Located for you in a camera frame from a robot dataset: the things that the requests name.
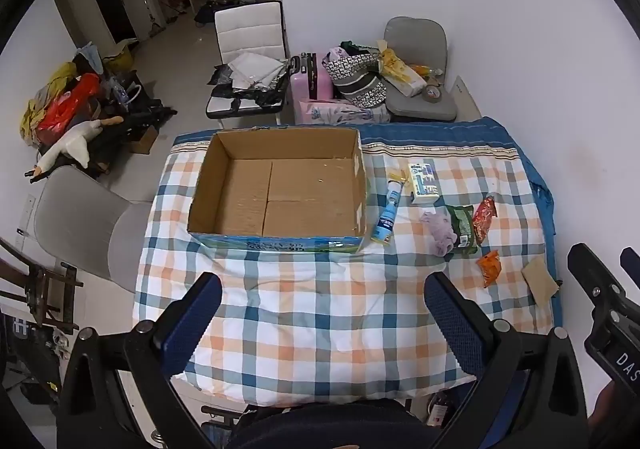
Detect orange snack packet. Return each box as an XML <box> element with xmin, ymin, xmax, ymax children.
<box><xmin>476</xmin><ymin>250</ymin><xmax>503</xmax><ymax>288</ymax></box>

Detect purple fluffy scrunchie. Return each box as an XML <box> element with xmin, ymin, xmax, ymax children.
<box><xmin>419</xmin><ymin>209</ymin><xmax>459</xmax><ymax>258</ymax></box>

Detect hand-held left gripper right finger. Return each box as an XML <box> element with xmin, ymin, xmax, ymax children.
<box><xmin>424</xmin><ymin>271</ymin><xmax>591</xmax><ymax>449</ymax></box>

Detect plaid quilt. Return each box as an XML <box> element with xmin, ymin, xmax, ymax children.
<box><xmin>132</xmin><ymin>116</ymin><xmax>564</xmax><ymax>405</ymax></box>

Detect small brown cardboard box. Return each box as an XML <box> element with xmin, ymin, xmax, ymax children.
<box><xmin>129</xmin><ymin>125</ymin><xmax>160</xmax><ymax>154</ymax></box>

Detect open cardboard box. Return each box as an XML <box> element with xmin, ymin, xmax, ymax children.
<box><xmin>186</xmin><ymin>126</ymin><xmax>369</xmax><ymax>254</ymax></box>

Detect red plastic bag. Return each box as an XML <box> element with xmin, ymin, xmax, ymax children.
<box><xmin>36</xmin><ymin>73</ymin><xmax>101</xmax><ymax>145</ymax></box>

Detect white goose plush toy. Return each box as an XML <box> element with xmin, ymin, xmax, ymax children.
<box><xmin>25</xmin><ymin>116</ymin><xmax>125</xmax><ymax>178</ymax></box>

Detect yellow printed bag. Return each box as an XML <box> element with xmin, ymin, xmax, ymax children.
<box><xmin>377</xmin><ymin>40</ymin><xmax>427</xmax><ymax>98</ymax></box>

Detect dark wooden folding chair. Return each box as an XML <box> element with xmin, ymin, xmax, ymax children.
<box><xmin>0</xmin><ymin>236</ymin><xmax>84</xmax><ymax>331</ymax></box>

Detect white padded chair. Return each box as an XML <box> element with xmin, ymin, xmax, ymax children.
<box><xmin>206</xmin><ymin>0</ymin><xmax>290</xmax><ymax>126</ymax></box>

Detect patterned tote bag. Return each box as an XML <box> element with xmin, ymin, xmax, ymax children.
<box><xmin>322</xmin><ymin>46</ymin><xmax>389</xmax><ymax>109</ymax></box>

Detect grey plastic mailing bags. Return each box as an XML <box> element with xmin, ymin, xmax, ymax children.
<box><xmin>220</xmin><ymin>52</ymin><xmax>290</xmax><ymax>91</ymax></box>

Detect blue and white tube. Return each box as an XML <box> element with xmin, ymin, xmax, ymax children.
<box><xmin>370</xmin><ymin>180</ymin><xmax>404</xmax><ymax>245</ymax></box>

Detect white tissue pack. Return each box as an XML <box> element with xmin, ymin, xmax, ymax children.
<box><xmin>406</xmin><ymin>160</ymin><xmax>441</xmax><ymax>206</ymax></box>

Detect red snack packet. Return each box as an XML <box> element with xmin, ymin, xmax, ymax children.
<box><xmin>472</xmin><ymin>196</ymin><xmax>499</xmax><ymax>245</ymax></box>

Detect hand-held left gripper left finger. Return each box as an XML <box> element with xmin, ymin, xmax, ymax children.
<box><xmin>56</xmin><ymin>272</ymin><xmax>223</xmax><ymax>449</ymax></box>

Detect pink suitcase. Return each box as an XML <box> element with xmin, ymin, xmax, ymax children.
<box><xmin>288</xmin><ymin>52</ymin><xmax>335</xmax><ymax>125</ymax></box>

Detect green snack packet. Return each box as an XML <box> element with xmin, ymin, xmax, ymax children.
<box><xmin>445</xmin><ymin>204</ymin><xmax>479</xmax><ymax>255</ymax></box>

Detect grey plastic chair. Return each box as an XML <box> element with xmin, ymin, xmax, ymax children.
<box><xmin>32</xmin><ymin>165</ymin><xmax>154</xmax><ymax>294</ymax></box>

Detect floral pillow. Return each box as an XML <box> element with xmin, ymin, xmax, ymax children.
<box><xmin>298</xmin><ymin>98</ymin><xmax>392</xmax><ymax>125</ymax></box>

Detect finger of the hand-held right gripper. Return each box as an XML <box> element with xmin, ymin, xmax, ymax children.
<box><xmin>567</xmin><ymin>242</ymin><xmax>627</xmax><ymax>316</ymax></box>
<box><xmin>619</xmin><ymin>246</ymin><xmax>640</xmax><ymax>291</ymax></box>

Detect yellow cloth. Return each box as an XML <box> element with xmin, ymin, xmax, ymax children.
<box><xmin>20</xmin><ymin>62</ymin><xmax>77</xmax><ymax>146</ymax></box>

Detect grey upholstered chair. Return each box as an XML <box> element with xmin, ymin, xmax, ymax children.
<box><xmin>383</xmin><ymin>16</ymin><xmax>459</xmax><ymax>123</ymax></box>

